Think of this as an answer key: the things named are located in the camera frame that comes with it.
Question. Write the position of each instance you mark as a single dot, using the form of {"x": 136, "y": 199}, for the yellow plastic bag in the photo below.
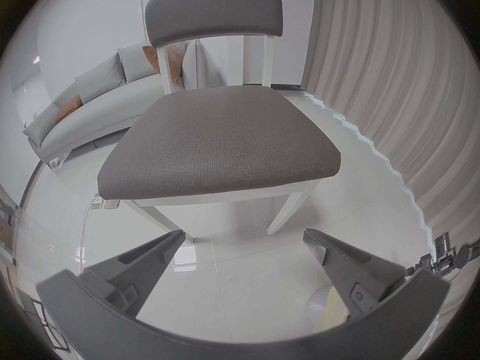
{"x": 333, "y": 309}

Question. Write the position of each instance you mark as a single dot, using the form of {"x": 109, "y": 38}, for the white trash bin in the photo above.
{"x": 317, "y": 306}

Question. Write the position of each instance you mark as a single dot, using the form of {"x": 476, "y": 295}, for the white chair grey padding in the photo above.
{"x": 225, "y": 137}

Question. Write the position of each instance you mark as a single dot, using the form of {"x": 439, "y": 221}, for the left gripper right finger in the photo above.
{"x": 348, "y": 272}

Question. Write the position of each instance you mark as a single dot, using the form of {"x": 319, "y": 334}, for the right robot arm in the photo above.
{"x": 467, "y": 255}

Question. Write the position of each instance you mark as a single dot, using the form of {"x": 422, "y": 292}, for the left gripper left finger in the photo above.
{"x": 146, "y": 261}

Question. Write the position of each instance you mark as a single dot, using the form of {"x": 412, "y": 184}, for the pale grey sofa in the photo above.
{"x": 105, "y": 114}

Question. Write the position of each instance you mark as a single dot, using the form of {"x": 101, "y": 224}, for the grey cushion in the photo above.
{"x": 133, "y": 60}
{"x": 41, "y": 126}
{"x": 99, "y": 83}

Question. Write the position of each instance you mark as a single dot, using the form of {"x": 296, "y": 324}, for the orange cushion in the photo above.
{"x": 150, "y": 56}
{"x": 69, "y": 109}

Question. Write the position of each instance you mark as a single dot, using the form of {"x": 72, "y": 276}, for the beige curtain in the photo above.
{"x": 393, "y": 69}

